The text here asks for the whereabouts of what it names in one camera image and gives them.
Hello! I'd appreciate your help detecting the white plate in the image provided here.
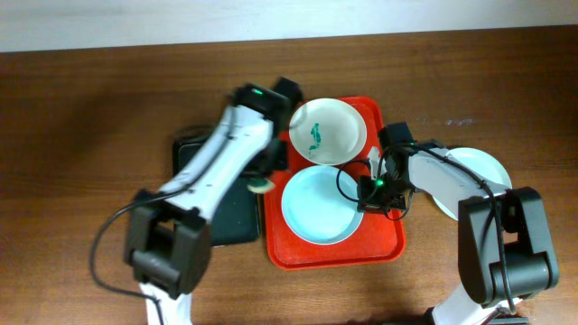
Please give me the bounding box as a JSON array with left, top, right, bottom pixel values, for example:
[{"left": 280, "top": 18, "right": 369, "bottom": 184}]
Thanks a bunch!
[{"left": 289, "top": 98, "right": 368, "bottom": 165}]

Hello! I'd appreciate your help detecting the light blue plate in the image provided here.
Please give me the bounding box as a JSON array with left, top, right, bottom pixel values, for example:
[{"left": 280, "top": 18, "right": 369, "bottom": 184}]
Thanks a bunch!
[{"left": 281, "top": 165, "right": 363, "bottom": 246}]

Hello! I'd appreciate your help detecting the green yellow sponge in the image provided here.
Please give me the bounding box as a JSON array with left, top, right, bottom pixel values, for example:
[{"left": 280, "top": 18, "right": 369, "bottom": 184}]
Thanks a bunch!
[{"left": 247, "top": 178, "right": 275, "bottom": 194}]

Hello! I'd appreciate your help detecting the mint green plate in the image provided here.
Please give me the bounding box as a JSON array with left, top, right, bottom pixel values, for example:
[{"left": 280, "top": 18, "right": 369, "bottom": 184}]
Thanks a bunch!
[{"left": 430, "top": 147, "right": 513, "bottom": 220}]

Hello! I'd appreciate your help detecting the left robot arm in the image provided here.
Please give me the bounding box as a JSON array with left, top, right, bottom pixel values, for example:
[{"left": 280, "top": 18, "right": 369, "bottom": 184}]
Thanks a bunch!
[{"left": 124, "top": 78, "right": 303, "bottom": 324}]

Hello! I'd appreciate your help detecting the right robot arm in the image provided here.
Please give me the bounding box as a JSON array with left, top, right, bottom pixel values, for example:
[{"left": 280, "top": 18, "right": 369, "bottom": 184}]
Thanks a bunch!
[{"left": 357, "top": 122, "right": 560, "bottom": 324}]

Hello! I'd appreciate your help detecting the red plastic tray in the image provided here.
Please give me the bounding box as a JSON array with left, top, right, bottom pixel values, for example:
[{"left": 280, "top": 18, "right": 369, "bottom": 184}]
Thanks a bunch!
[{"left": 263, "top": 96, "right": 407, "bottom": 272}]

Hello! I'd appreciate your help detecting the black plastic tray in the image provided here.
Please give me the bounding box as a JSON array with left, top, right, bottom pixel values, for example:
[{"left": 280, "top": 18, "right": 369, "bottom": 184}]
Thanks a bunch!
[{"left": 172, "top": 136, "right": 260, "bottom": 247}]

